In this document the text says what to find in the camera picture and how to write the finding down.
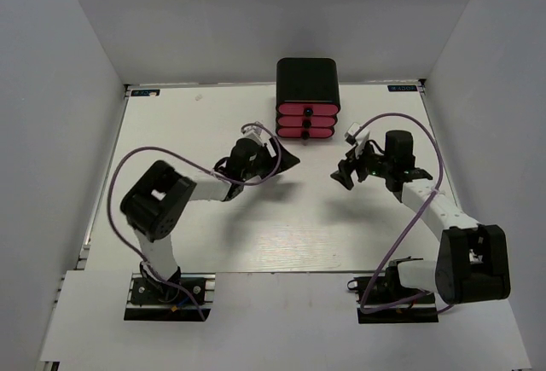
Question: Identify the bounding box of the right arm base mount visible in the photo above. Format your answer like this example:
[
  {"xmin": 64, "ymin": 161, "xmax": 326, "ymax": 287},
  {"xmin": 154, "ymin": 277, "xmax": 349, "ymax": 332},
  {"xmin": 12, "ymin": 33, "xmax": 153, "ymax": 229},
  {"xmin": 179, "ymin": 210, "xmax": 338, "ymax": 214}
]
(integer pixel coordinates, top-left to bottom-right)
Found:
[{"xmin": 346, "ymin": 273, "xmax": 439, "ymax": 325}]

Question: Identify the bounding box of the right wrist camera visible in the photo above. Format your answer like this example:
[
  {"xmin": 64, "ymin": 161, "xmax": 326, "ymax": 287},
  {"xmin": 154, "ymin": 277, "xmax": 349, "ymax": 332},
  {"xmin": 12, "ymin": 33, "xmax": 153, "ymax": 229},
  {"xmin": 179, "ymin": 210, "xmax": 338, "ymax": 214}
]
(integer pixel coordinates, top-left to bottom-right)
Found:
[{"xmin": 344, "ymin": 123, "xmax": 370, "ymax": 157}]

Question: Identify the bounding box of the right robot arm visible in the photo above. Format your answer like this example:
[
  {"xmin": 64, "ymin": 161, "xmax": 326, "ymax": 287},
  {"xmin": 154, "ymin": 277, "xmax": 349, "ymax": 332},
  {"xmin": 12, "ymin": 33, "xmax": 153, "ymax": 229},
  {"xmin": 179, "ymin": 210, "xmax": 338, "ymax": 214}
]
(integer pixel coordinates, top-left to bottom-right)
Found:
[{"xmin": 331, "ymin": 124, "xmax": 511, "ymax": 304}]

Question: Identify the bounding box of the black drawer cabinet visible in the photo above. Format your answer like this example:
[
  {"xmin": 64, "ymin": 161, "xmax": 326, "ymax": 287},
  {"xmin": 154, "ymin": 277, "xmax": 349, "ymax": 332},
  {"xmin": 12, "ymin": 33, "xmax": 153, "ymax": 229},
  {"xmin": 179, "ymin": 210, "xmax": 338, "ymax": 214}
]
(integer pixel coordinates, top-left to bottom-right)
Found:
[{"xmin": 276, "ymin": 57, "xmax": 340, "ymax": 117}]

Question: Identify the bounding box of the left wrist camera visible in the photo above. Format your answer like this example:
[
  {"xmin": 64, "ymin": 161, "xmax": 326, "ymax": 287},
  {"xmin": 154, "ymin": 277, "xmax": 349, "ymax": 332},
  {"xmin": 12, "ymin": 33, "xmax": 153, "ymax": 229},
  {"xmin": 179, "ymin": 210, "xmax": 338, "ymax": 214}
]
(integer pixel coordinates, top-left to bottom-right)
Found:
[{"xmin": 241, "ymin": 122, "xmax": 266, "ymax": 147}]

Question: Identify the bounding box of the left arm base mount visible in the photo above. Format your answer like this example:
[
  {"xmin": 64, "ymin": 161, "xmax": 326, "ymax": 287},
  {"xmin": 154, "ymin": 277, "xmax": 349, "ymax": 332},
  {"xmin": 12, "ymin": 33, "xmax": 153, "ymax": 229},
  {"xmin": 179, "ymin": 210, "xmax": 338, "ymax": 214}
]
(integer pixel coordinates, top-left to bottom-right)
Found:
[{"xmin": 124, "ymin": 274, "xmax": 216, "ymax": 322}]

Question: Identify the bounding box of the white table board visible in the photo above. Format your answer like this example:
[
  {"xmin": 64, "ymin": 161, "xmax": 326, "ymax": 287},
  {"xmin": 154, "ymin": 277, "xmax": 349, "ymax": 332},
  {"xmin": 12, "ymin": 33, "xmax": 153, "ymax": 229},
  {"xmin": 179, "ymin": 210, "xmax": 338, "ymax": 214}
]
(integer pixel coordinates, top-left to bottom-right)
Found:
[{"xmin": 86, "ymin": 85, "xmax": 439, "ymax": 273}]

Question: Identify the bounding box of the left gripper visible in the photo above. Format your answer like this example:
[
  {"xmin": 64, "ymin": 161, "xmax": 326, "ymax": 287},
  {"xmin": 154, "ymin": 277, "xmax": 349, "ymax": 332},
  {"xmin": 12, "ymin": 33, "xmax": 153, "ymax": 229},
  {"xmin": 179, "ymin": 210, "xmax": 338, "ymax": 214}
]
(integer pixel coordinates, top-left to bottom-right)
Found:
[{"xmin": 242, "ymin": 136, "xmax": 300, "ymax": 182}]

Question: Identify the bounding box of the pink drawer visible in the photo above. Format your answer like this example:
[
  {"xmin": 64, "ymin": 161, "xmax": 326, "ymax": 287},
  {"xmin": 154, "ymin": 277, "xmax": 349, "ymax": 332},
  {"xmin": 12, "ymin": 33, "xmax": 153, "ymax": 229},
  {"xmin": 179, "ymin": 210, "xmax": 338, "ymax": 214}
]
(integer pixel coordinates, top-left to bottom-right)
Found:
[
  {"xmin": 276, "ymin": 127, "xmax": 334, "ymax": 140},
  {"xmin": 276, "ymin": 114, "xmax": 338, "ymax": 128},
  {"xmin": 277, "ymin": 102, "xmax": 340, "ymax": 117}
]

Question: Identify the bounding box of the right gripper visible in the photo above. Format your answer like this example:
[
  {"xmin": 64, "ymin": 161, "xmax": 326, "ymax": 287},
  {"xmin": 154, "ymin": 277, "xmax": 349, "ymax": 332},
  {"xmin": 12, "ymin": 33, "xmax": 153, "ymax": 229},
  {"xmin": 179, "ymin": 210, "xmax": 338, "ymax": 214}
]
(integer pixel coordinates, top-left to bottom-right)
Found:
[{"xmin": 332, "ymin": 139, "xmax": 394, "ymax": 189}]

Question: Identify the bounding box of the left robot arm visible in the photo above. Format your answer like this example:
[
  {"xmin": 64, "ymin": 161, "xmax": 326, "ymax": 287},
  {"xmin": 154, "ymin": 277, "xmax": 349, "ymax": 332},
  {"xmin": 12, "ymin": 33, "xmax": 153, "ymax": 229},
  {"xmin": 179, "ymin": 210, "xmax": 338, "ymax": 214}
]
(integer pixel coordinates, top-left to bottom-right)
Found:
[{"xmin": 120, "ymin": 137, "xmax": 300, "ymax": 302}]

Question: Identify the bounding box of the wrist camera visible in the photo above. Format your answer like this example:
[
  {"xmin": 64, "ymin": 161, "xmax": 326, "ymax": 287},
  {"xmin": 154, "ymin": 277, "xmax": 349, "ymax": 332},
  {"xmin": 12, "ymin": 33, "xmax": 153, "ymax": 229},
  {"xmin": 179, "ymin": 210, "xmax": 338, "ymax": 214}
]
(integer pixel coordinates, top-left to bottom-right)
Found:
[
  {"xmin": 241, "ymin": 122, "xmax": 266, "ymax": 147},
  {"xmin": 344, "ymin": 123, "xmax": 370, "ymax": 157}
]

